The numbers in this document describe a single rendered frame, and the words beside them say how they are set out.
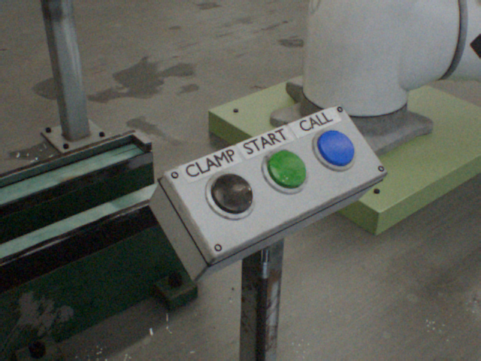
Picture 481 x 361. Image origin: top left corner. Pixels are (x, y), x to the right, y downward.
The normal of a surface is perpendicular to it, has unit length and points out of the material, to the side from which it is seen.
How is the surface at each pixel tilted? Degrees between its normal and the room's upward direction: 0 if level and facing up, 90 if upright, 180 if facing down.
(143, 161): 90
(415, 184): 0
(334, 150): 33
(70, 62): 90
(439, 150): 0
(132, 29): 0
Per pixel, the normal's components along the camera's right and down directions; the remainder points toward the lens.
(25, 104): 0.02, -0.82
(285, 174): 0.33, -0.43
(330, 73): -0.61, 0.47
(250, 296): -0.78, 0.34
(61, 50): 0.62, 0.45
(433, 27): 0.26, 0.40
